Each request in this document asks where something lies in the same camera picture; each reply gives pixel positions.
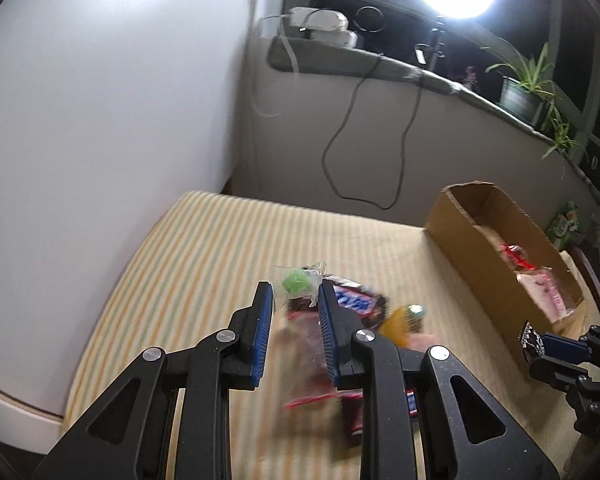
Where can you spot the light tripod stand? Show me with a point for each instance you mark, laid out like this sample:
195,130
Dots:
432,50

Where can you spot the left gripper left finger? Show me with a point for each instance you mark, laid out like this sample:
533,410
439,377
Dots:
169,401

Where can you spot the bread packet in box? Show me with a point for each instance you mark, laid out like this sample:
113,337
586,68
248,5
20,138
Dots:
541,286

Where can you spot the green carton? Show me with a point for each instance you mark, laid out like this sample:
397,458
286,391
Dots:
564,226

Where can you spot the orange yellow candy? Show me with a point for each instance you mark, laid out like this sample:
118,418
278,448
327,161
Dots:
404,320

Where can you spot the red wrapper in box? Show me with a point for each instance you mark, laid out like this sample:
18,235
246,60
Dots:
516,258

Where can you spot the brown cardboard box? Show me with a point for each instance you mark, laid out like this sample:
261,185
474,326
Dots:
469,222

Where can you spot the small dark figurine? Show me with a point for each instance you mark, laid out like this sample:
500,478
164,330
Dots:
470,81

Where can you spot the pink snack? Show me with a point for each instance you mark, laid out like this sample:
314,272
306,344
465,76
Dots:
421,342

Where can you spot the potted spider plant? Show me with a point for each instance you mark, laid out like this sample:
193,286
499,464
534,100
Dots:
529,94

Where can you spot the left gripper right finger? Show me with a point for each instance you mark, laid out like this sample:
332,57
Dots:
428,398

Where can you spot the red clear snack packet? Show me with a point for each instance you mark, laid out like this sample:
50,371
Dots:
307,380

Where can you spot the green candy clear wrapper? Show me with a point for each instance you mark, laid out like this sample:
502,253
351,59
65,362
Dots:
296,287

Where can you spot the Snickers bar Chinese label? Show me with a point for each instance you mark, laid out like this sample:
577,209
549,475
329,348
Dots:
369,305

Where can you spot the black white patterned packet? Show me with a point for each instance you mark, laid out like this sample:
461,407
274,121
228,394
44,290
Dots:
531,343

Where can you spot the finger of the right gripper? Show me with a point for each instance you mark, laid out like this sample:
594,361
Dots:
562,348
559,375

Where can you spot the white power adapter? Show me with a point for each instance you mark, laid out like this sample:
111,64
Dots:
322,25

